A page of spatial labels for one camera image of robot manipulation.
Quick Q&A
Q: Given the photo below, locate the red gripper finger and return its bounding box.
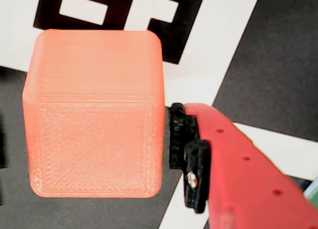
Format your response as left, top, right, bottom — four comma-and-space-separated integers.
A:
168, 102, 318, 229

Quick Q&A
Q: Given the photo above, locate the orange cube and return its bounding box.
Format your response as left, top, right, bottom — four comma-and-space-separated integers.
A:
21, 29, 166, 199

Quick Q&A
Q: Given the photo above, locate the black white marker mat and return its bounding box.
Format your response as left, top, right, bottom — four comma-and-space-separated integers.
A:
0, 0, 318, 229

